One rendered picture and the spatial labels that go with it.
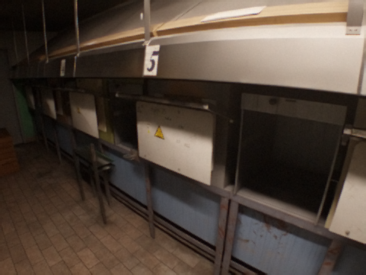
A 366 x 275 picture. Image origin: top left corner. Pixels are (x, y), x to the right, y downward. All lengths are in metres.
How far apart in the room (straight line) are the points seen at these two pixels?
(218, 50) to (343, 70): 0.41
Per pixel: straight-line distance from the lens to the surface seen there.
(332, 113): 0.98
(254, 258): 1.60
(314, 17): 0.77
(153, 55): 1.05
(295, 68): 0.71
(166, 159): 1.36
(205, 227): 1.69
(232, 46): 0.80
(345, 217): 1.02
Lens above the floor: 1.55
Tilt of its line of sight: 18 degrees down
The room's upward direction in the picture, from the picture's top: straight up
